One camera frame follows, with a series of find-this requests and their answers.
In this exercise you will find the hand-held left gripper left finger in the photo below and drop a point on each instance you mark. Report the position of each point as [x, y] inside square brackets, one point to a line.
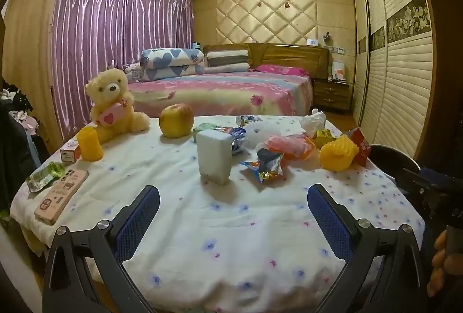
[139, 222]

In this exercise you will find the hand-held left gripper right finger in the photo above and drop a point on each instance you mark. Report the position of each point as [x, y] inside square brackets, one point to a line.
[327, 222]

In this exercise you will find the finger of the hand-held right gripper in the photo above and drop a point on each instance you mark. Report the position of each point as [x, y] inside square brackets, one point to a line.
[410, 179]
[439, 177]

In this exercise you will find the red cardboard box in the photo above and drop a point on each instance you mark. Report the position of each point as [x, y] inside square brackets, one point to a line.
[361, 145]

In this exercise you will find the yellow foam fruit net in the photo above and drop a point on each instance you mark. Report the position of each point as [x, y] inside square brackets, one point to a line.
[89, 145]
[338, 155]

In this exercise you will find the orange plastic bag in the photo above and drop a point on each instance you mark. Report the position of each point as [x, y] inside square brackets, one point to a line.
[311, 151]

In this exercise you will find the colourful snack wrapper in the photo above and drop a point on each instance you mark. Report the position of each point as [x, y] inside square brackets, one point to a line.
[267, 163]

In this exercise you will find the yellow snack packet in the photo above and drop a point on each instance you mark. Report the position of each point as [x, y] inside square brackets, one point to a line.
[323, 135]

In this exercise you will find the pink candy packet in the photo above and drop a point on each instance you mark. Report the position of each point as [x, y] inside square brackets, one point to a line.
[287, 143]

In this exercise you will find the white foam sleeve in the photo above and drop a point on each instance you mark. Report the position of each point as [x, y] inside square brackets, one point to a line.
[213, 157]

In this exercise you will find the white plastic bag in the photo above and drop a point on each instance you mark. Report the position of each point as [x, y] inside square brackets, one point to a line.
[313, 123]

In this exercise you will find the white foam fruit net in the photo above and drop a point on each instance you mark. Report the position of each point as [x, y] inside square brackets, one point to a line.
[267, 126]

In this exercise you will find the silver blue snack wrapper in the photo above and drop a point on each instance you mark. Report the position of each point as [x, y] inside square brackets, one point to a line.
[237, 139]

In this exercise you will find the blue cartoon wrapper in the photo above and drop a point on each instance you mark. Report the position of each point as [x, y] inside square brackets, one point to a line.
[249, 119]

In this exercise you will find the person's right hand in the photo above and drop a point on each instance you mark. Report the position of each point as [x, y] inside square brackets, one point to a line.
[439, 262]

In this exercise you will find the white floral cloth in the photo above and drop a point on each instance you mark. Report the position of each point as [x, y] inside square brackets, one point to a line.
[217, 226]

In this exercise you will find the small red white box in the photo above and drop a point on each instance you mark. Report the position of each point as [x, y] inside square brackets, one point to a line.
[69, 153]

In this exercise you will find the green foil packet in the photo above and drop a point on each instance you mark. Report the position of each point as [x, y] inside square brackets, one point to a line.
[45, 175]

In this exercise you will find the red yellow apple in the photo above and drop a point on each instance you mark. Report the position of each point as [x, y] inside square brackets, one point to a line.
[176, 119]

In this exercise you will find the wooden nightstand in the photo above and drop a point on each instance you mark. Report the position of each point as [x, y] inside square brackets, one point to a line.
[332, 94]

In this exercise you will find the slatted sliding door wardrobe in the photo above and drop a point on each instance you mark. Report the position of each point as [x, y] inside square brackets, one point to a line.
[398, 63]

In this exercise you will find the white orange box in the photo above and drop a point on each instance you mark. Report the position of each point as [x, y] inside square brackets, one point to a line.
[338, 72]

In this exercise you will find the cream teddy bear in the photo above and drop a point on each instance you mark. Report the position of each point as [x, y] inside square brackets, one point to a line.
[112, 85]

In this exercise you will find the small plush toy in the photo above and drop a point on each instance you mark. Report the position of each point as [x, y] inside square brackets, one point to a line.
[134, 72]

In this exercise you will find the bed with pink floral sheet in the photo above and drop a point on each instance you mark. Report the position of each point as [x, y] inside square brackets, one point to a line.
[217, 92]

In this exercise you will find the heart print quilt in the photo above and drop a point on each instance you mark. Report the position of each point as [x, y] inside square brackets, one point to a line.
[170, 73]

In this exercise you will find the pink pillow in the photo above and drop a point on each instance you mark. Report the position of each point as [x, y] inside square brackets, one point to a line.
[282, 70]

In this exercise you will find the pile of clothes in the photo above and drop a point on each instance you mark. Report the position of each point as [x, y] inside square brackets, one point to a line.
[18, 110]

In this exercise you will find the heart patterned pillows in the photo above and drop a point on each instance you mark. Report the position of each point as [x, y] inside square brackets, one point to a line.
[170, 56]

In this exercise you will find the wooden headboard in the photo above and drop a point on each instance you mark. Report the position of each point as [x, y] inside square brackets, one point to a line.
[289, 56]

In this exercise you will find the plain white pillow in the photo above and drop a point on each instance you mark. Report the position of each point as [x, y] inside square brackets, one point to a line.
[228, 69]

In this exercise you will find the grey striped pillow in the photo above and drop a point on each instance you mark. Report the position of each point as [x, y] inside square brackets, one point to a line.
[228, 58]

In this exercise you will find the purple striped curtain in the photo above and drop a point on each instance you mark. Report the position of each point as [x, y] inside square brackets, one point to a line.
[108, 27]

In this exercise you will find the light wooden wardrobe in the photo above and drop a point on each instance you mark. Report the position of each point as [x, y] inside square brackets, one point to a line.
[32, 45]

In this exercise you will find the wall switch panel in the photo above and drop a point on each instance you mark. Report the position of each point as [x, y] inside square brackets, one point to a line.
[338, 51]

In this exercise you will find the white wall device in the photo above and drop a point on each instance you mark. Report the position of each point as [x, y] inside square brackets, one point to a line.
[313, 42]

